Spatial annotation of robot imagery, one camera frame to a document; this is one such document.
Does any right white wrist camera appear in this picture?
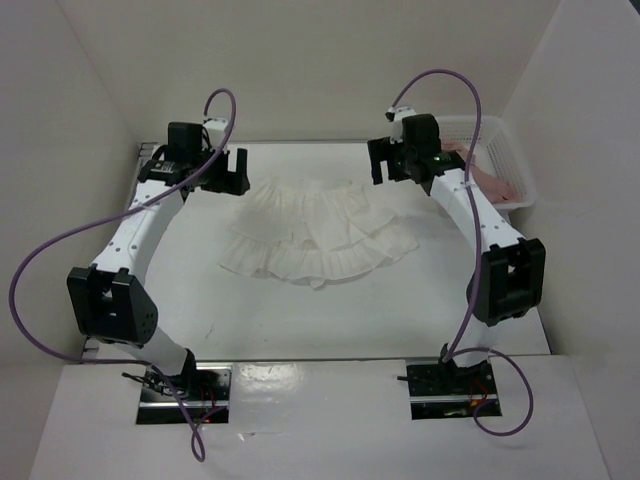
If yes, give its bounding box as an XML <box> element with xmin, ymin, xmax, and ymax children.
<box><xmin>385</xmin><ymin>106</ymin><xmax>417</xmax><ymax>144</ymax></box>

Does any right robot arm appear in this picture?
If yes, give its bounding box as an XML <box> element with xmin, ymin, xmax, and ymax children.
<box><xmin>367</xmin><ymin>107</ymin><xmax>546</xmax><ymax>393</ymax></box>

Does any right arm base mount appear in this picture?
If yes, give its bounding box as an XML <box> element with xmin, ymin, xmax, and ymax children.
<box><xmin>397</xmin><ymin>361</ymin><xmax>502</xmax><ymax>420</ymax></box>

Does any purple cable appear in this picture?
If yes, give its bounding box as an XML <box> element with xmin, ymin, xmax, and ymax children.
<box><xmin>388</xmin><ymin>69</ymin><xmax>534</xmax><ymax>437</ymax></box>
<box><xmin>8</xmin><ymin>88</ymin><xmax>237</xmax><ymax>462</ymax></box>

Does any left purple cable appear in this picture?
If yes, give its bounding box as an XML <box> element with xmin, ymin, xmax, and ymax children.
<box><xmin>8</xmin><ymin>88</ymin><xmax>237</xmax><ymax>462</ymax></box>

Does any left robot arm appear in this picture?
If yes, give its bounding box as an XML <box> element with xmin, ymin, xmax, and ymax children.
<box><xmin>67</xmin><ymin>117</ymin><xmax>250</xmax><ymax>400</ymax></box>

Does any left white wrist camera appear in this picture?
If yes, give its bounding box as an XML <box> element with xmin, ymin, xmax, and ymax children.
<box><xmin>202</xmin><ymin>117</ymin><xmax>229</xmax><ymax>149</ymax></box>

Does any pink skirt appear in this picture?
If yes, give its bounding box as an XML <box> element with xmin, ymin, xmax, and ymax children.
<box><xmin>442</xmin><ymin>141</ymin><xmax>521</xmax><ymax>205</ymax></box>

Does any white skirt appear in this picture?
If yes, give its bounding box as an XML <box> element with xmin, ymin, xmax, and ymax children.
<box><xmin>219</xmin><ymin>178</ymin><xmax>419</xmax><ymax>289</ymax></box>

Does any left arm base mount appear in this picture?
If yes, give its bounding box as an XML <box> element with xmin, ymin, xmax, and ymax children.
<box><xmin>133</xmin><ymin>362</ymin><xmax>233</xmax><ymax>425</ymax></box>

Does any white plastic basket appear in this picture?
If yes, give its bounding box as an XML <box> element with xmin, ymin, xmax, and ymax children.
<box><xmin>436</xmin><ymin>115</ymin><xmax>538</xmax><ymax>212</ymax></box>

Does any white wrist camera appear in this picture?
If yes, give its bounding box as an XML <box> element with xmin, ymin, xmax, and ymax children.
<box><xmin>202</xmin><ymin>117</ymin><xmax>229</xmax><ymax>149</ymax></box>
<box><xmin>385</xmin><ymin>106</ymin><xmax>417</xmax><ymax>144</ymax></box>

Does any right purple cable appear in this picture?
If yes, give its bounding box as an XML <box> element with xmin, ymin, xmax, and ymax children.
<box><xmin>388</xmin><ymin>69</ymin><xmax>534</xmax><ymax>437</ymax></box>

